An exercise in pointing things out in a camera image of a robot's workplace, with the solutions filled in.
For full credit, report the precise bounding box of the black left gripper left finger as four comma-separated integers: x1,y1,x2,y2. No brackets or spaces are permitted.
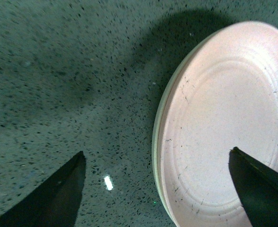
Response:
0,151,86,227

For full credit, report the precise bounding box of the cream white plate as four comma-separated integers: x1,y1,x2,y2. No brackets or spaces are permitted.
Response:
152,30,216,220

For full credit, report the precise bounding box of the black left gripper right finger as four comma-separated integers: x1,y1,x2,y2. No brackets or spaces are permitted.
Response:
228,147,278,227

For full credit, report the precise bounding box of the pink plate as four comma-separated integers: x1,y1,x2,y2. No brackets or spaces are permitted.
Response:
158,21,278,227

